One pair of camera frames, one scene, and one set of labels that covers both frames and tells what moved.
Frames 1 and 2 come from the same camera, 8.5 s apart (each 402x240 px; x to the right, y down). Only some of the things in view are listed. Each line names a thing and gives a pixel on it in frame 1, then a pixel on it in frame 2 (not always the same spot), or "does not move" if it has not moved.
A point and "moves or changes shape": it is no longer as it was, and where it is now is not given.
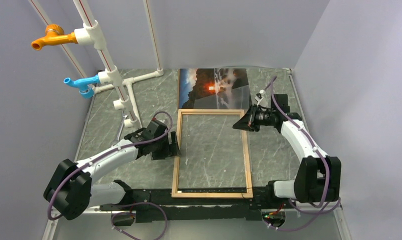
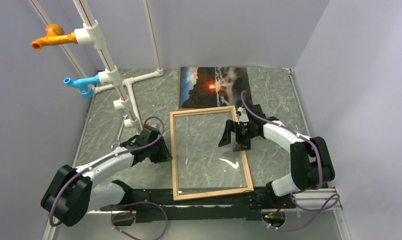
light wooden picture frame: x=246 y=160 moves or changes shape
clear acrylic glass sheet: x=237 y=98 to x=202 y=165
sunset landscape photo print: x=213 y=88 does not move
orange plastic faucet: x=54 y=35 does not move
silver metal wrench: x=123 y=117 does not move
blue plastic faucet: x=83 y=84 does not move
